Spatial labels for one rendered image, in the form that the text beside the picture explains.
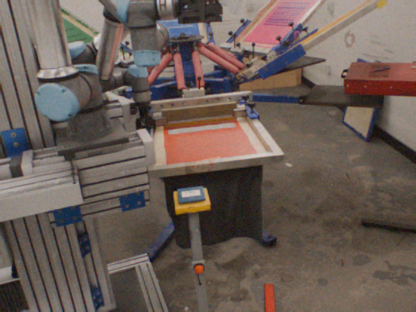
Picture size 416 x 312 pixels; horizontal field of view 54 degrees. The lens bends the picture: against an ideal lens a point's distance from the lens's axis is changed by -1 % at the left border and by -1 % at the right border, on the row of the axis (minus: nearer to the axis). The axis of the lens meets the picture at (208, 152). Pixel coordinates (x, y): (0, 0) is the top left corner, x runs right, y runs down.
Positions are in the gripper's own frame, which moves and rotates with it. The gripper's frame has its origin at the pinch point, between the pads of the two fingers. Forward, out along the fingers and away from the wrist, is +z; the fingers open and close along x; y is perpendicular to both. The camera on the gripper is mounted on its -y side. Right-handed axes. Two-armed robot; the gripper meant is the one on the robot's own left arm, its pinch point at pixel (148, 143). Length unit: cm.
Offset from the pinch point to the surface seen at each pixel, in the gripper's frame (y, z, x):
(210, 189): 12.8, 20.6, 25.2
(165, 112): -35.8, -3.4, 9.0
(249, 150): 6.3, 7.0, 45.2
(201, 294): 40, 55, 15
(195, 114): -35.9, -0.7, 25.1
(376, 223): -56, 97, 145
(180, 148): -6.2, 6.7, 14.1
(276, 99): -87, 10, 84
